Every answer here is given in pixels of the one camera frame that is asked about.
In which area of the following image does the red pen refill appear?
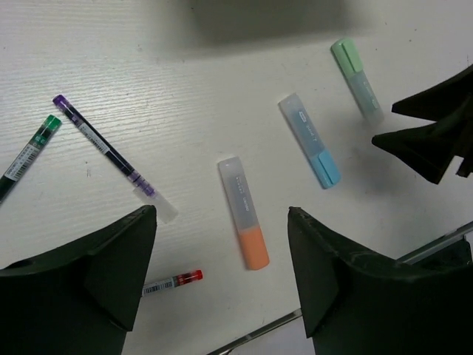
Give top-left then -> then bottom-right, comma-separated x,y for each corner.
141,269 -> 203,297

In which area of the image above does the blue highlighter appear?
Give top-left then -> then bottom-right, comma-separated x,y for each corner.
278,93 -> 341,189

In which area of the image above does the green highlighter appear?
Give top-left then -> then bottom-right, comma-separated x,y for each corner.
330,38 -> 384,124

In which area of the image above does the orange highlighter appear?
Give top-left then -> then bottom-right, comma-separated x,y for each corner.
217,157 -> 270,271

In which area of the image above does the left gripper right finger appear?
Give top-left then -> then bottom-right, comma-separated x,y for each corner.
287,207 -> 472,354

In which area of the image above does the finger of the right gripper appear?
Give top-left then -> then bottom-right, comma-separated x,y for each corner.
391,65 -> 472,121
372,124 -> 466,184

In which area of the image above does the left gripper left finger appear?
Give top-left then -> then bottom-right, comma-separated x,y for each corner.
1,205 -> 157,354

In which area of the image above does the purple pen refill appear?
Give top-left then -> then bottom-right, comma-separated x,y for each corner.
52,95 -> 178,223

